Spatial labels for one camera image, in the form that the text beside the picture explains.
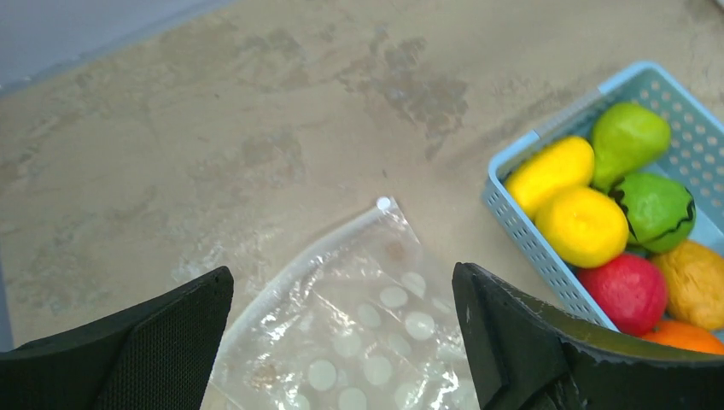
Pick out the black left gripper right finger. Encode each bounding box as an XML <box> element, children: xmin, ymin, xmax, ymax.
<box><xmin>452</xmin><ymin>263</ymin><xmax>723</xmax><ymax>410</ymax></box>

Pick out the green pear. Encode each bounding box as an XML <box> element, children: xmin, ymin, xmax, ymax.
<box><xmin>591</xmin><ymin>102</ymin><xmax>672</xmax><ymax>191</ymax></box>

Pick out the clear polka dot zip bag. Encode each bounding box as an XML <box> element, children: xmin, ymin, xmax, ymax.
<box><xmin>211</xmin><ymin>196</ymin><xmax>478</xmax><ymax>409</ymax></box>

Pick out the round yellow lemon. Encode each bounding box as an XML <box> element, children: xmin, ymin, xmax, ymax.
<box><xmin>534</xmin><ymin>186</ymin><xmax>629</xmax><ymax>268</ymax></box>

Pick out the light blue plastic basket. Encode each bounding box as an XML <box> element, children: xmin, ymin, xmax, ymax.
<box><xmin>482</xmin><ymin>61</ymin><xmax>724</xmax><ymax>342</ymax></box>

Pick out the elongated yellow mango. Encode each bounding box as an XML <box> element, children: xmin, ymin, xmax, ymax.
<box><xmin>504</xmin><ymin>135</ymin><xmax>594</xmax><ymax>219</ymax></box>

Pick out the green fruit with black stripe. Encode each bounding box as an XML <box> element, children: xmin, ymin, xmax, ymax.
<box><xmin>607</xmin><ymin>172</ymin><xmax>697</xmax><ymax>254</ymax></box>

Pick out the yellow-orange potato-like fruit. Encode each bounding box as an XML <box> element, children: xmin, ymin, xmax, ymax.
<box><xmin>650</xmin><ymin>240</ymin><xmax>723</xmax><ymax>331</ymax></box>

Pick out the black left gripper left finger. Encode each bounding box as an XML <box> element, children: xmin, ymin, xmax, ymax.
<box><xmin>1</xmin><ymin>266</ymin><xmax>234</xmax><ymax>409</ymax></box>

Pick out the orange fruit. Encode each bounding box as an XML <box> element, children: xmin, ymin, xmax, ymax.
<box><xmin>640</xmin><ymin>319</ymin><xmax>723</xmax><ymax>355</ymax></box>

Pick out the red apple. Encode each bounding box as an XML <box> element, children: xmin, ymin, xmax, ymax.
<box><xmin>576</xmin><ymin>253</ymin><xmax>668</xmax><ymax>337</ymax></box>

